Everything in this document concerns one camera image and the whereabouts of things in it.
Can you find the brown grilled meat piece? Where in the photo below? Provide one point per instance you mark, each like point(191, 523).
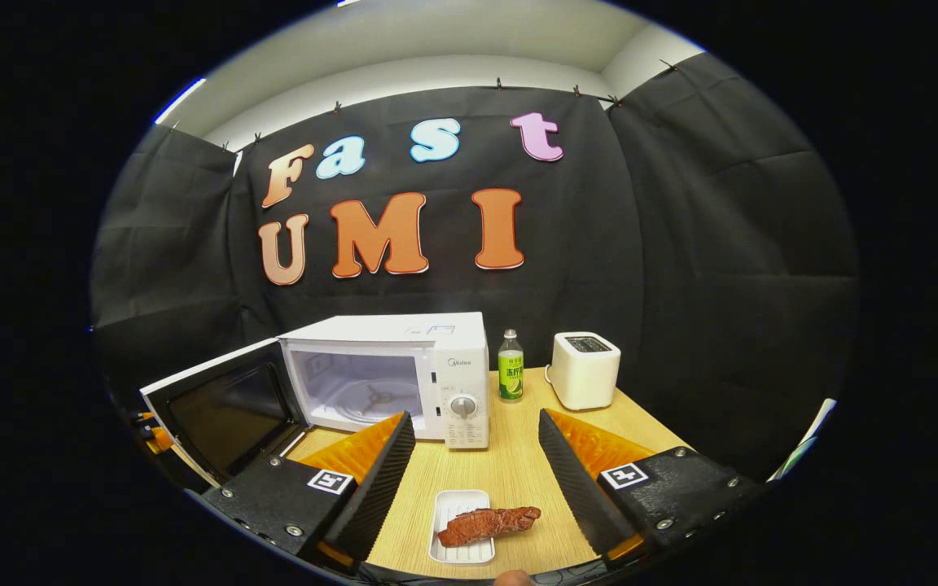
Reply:
point(485, 525)

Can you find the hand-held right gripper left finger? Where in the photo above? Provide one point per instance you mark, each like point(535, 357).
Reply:
point(375, 488)

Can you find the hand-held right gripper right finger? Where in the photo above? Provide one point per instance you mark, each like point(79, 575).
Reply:
point(579, 488)

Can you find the white microwave oven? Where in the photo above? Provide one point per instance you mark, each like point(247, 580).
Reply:
point(457, 366)

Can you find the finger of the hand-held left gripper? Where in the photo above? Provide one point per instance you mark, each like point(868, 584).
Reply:
point(158, 439)

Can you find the white green printed sheet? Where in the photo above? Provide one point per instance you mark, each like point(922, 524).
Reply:
point(807, 439)

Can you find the glass turntable plate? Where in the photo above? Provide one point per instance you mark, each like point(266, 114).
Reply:
point(363, 403)

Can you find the green label drink bottle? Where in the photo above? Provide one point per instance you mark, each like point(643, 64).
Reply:
point(510, 370)

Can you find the white plastic tray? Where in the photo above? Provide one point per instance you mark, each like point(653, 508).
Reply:
point(457, 553)

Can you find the white toaster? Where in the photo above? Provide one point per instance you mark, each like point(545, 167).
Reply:
point(583, 370)

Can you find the long ceiling light strip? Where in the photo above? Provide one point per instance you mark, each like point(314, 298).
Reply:
point(180, 100)

